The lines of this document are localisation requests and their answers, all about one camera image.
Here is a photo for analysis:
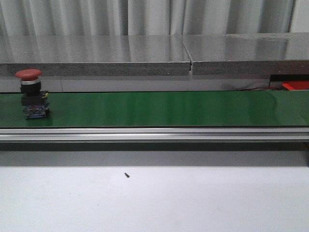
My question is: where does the red mushroom push button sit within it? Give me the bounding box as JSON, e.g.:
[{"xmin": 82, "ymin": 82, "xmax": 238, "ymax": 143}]
[{"xmin": 15, "ymin": 69, "xmax": 50, "ymax": 119}]

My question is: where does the grey stone counter slab left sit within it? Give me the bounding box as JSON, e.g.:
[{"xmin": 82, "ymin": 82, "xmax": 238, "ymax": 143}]
[{"xmin": 0, "ymin": 35, "xmax": 191, "ymax": 76}]

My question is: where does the grey stone counter slab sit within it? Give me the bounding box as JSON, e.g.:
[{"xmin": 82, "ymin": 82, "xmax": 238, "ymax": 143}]
[
  {"xmin": 183, "ymin": 32, "xmax": 309, "ymax": 75},
  {"xmin": 0, "ymin": 35, "xmax": 191, "ymax": 76}
]

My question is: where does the green conveyor belt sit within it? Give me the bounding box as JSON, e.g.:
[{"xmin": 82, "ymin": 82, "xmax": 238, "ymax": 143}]
[{"xmin": 0, "ymin": 91, "xmax": 309, "ymax": 128}]

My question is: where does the grey stone counter slab right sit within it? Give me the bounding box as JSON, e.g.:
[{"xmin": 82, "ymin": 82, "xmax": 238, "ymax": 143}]
[{"xmin": 183, "ymin": 32, "xmax": 309, "ymax": 75}]

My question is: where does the red plastic tray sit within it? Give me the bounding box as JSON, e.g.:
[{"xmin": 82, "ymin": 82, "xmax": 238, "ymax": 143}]
[{"xmin": 281, "ymin": 81, "xmax": 309, "ymax": 91}]

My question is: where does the white pleated curtain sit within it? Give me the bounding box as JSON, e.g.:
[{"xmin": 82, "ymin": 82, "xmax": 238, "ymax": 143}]
[{"xmin": 0, "ymin": 0, "xmax": 309, "ymax": 36}]

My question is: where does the aluminium conveyor frame rail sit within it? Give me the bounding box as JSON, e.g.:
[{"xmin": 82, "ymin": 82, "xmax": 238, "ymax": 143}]
[{"xmin": 0, "ymin": 127, "xmax": 309, "ymax": 168}]

